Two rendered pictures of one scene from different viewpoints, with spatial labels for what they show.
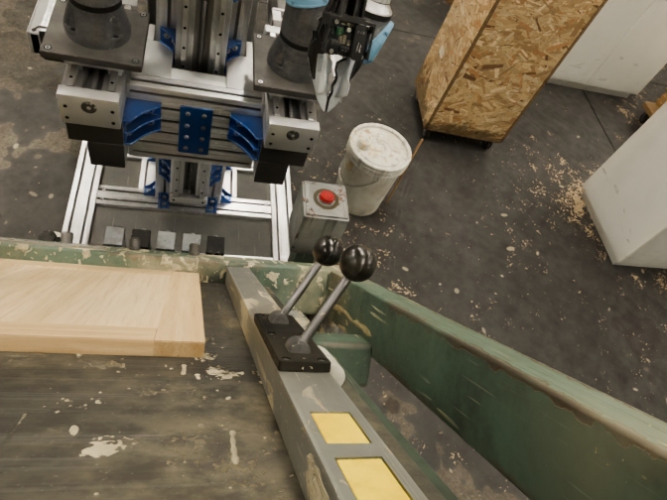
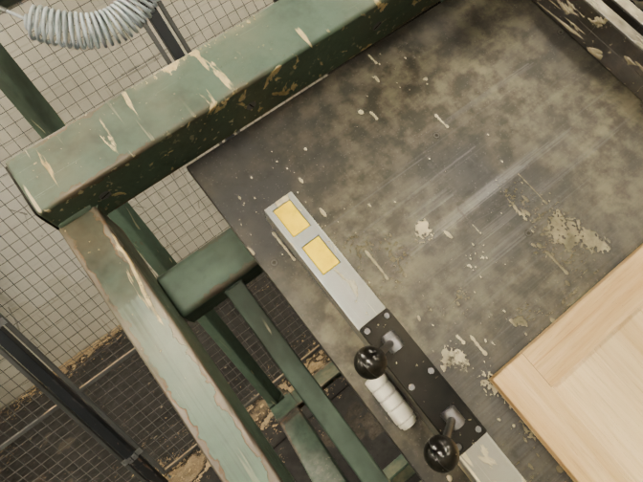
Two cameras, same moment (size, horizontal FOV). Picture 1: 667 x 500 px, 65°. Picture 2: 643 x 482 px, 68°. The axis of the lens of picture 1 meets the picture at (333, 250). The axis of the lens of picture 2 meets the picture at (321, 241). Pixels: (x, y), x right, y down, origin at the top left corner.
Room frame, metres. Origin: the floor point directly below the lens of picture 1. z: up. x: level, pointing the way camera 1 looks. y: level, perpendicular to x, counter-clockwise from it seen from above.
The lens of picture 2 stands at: (0.72, 0.09, 1.87)
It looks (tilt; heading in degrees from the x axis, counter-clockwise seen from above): 25 degrees down; 193
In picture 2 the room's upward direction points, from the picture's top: 31 degrees counter-clockwise
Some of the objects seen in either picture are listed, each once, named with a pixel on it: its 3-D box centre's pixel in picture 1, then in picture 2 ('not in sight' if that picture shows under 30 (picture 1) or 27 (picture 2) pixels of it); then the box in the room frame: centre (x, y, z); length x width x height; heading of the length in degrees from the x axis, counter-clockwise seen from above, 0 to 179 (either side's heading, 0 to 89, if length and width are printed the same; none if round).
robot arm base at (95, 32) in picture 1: (96, 11); not in sight; (0.96, 0.76, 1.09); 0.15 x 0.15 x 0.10
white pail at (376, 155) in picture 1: (372, 166); not in sight; (1.85, 0.01, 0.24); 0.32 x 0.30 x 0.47; 117
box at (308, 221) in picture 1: (317, 219); not in sight; (0.90, 0.08, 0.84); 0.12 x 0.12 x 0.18; 26
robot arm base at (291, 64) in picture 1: (298, 49); not in sight; (1.19, 0.32, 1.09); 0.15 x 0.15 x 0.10
